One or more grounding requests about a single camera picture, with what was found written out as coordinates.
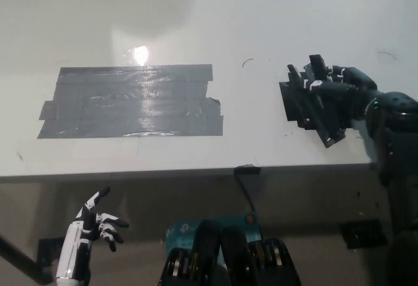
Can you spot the black stapler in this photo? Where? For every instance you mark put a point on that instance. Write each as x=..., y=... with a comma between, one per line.
x=330, y=126

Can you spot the black metal frame bar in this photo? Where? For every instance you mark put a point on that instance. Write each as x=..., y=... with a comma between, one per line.
x=19, y=256

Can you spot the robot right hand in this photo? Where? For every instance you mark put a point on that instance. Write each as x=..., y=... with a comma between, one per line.
x=352, y=87

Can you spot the grey duct tape patch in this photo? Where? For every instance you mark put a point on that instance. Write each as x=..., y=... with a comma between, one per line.
x=130, y=103

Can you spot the black tape square patch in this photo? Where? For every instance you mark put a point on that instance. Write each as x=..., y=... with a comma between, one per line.
x=290, y=106

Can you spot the black floor tape mark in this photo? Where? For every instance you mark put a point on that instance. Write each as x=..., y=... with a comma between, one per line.
x=49, y=250
x=362, y=233

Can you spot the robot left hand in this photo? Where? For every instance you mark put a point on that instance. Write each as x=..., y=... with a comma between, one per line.
x=73, y=243

